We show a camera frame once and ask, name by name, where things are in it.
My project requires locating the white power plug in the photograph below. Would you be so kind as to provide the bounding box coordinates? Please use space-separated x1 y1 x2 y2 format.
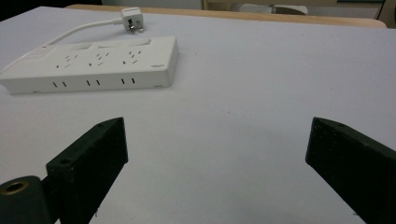
120 7 145 35

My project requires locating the black cable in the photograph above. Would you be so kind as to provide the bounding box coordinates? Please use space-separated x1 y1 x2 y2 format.
375 0 387 21

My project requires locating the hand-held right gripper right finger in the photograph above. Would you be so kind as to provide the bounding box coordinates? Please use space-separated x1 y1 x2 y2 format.
304 116 396 224

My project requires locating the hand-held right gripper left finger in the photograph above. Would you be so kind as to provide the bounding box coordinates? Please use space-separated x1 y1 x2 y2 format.
41 117 129 224

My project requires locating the white power cable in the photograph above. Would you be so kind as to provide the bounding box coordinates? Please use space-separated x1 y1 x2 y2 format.
43 18 124 48

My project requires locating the white power strip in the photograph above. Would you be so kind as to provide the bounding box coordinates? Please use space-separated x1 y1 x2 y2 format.
0 35 181 95

